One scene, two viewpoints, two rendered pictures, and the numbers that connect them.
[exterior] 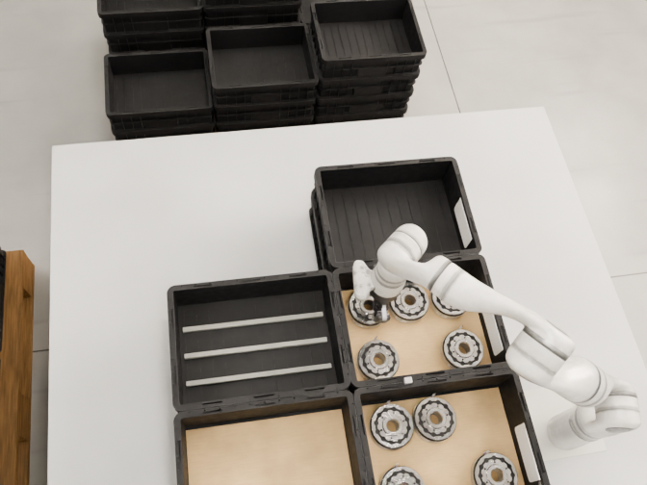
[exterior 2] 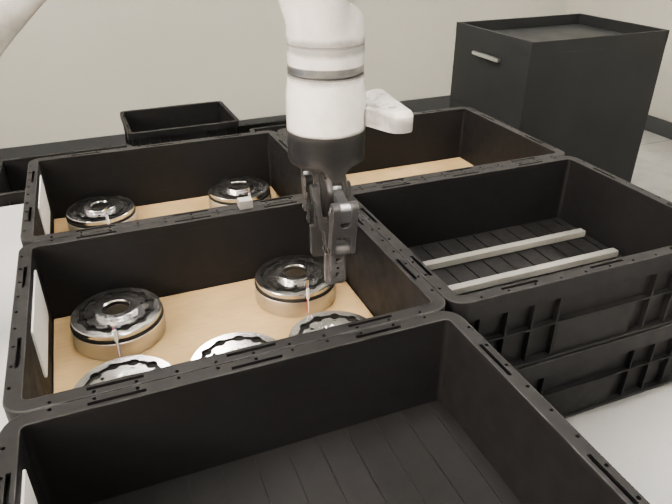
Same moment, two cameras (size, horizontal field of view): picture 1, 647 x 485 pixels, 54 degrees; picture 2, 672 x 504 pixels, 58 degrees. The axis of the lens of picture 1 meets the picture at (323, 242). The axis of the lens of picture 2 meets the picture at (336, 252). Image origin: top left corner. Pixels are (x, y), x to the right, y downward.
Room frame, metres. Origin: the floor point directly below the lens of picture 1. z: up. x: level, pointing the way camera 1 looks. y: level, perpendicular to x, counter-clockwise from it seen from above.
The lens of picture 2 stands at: (1.15, -0.16, 1.27)
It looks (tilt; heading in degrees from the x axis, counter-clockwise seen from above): 29 degrees down; 178
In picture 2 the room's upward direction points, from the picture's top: straight up
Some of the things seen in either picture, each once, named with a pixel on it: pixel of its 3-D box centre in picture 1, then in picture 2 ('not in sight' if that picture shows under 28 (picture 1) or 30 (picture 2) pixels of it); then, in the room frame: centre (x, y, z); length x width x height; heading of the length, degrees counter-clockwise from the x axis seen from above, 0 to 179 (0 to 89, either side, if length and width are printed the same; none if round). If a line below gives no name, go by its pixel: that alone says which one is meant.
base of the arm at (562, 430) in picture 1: (578, 425); not in sight; (0.45, -0.73, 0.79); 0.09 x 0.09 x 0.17; 10
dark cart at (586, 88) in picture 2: not in sight; (537, 143); (-1.18, 0.73, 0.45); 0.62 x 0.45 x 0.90; 111
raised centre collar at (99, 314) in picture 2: (464, 348); (116, 309); (0.56, -0.40, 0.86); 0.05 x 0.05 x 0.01
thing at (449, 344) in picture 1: (463, 348); (117, 312); (0.56, -0.40, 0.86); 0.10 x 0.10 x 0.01
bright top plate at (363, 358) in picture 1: (378, 359); (295, 275); (0.48, -0.19, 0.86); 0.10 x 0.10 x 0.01
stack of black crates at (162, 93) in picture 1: (161, 99); not in sight; (1.54, 0.76, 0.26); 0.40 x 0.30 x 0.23; 111
